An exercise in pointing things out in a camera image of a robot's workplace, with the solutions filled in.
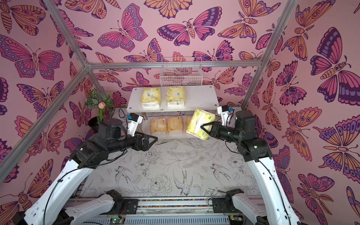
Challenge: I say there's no yellow tissue pack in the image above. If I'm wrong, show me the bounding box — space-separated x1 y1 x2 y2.
166 86 186 107
186 109 216 140
141 87 161 108

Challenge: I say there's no orange tissue pack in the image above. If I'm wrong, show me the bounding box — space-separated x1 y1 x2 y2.
151 118 167 135
167 116 183 135
185 117 192 128

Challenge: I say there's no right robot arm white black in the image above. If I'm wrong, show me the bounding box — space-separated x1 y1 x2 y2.
197 111 302 225

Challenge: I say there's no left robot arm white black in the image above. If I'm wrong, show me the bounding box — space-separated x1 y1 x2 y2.
11 118 158 225

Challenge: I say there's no white two-tier shelf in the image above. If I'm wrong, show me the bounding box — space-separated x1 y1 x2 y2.
127 85 219 140

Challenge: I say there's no black vase with plant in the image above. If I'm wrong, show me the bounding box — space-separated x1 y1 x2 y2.
85 88 114 133

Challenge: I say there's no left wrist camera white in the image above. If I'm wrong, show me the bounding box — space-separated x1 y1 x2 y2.
127 113 143 137

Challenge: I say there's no white wire basket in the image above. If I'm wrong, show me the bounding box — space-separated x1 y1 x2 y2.
158 56 203 87

